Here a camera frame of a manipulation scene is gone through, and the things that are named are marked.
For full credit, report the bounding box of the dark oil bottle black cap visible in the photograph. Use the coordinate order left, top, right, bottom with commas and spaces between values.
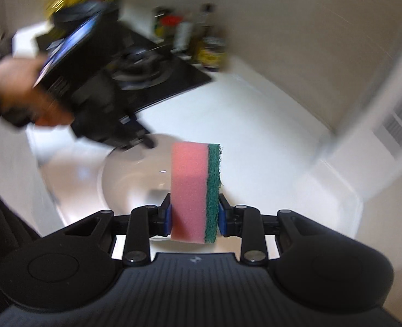
191, 3, 217, 63

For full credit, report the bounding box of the brown sauce jar yellow label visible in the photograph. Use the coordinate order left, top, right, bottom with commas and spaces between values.
197, 36, 226, 72

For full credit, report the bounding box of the person left hand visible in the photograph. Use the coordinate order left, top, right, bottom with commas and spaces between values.
0, 55, 74, 127

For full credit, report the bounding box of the green pickle jar red lid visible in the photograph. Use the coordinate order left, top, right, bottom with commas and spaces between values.
153, 6, 183, 42

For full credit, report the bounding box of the black gas stove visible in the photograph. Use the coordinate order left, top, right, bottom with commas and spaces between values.
33, 20, 213, 117

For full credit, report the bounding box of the grey wall vent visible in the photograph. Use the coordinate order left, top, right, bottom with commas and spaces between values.
373, 97, 402, 158

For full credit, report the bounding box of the pink green scrub sponge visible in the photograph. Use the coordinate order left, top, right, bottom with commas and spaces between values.
171, 142, 221, 244

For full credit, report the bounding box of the white ceramic bowl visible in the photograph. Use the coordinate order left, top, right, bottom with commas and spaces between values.
101, 134, 185, 213

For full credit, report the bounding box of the clear bottle white label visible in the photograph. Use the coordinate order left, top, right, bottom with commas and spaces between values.
173, 15, 194, 52

